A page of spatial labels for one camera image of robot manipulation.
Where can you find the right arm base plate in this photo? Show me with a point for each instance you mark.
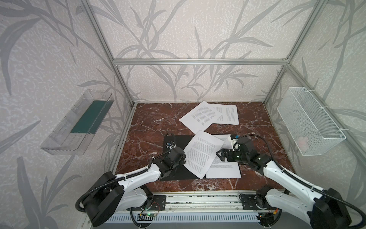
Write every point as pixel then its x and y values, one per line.
pixel 254 202

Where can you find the printed sheet under pile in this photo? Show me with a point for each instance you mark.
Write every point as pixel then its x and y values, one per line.
pixel 200 118

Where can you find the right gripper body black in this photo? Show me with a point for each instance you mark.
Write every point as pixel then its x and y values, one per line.
pixel 228 154

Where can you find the aluminium front rail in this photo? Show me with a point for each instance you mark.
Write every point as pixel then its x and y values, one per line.
pixel 200 201

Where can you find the clear plastic wall tray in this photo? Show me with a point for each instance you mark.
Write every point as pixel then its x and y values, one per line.
pixel 76 131

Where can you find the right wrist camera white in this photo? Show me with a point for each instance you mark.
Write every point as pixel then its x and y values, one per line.
pixel 233 141

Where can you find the white wire mesh basket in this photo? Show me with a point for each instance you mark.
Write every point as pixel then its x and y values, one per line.
pixel 309 124

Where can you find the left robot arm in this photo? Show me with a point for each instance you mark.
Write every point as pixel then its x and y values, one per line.
pixel 111 193

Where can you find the folder white cover black inside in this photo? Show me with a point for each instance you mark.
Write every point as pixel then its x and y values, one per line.
pixel 182 174

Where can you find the aluminium frame horizontal bar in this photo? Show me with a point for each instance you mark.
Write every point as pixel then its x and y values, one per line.
pixel 119 62

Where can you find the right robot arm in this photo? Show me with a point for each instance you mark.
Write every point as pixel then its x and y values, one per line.
pixel 320 208

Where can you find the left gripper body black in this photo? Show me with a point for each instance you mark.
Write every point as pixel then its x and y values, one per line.
pixel 177 156

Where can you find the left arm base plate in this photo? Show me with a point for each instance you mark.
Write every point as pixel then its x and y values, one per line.
pixel 154 202

